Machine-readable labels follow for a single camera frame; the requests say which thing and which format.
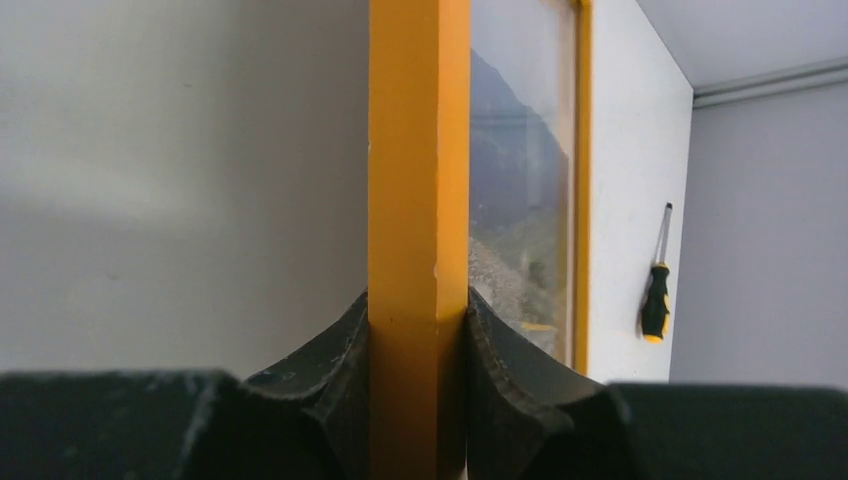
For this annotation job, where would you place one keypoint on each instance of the landscape photo print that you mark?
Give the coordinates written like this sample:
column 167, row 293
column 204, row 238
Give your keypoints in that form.
column 523, row 140

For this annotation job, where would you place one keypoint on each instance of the yellow wooden picture frame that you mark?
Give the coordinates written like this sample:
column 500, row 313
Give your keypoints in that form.
column 441, row 406

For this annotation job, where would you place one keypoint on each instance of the black yellow screwdriver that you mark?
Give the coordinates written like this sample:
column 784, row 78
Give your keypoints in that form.
column 655, row 310

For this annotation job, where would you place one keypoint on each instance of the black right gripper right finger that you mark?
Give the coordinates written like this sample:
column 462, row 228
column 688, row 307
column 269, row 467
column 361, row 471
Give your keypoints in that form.
column 629, row 430

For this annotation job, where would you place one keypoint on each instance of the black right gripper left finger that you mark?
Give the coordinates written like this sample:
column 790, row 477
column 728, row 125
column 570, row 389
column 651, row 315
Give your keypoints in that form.
column 304, row 417

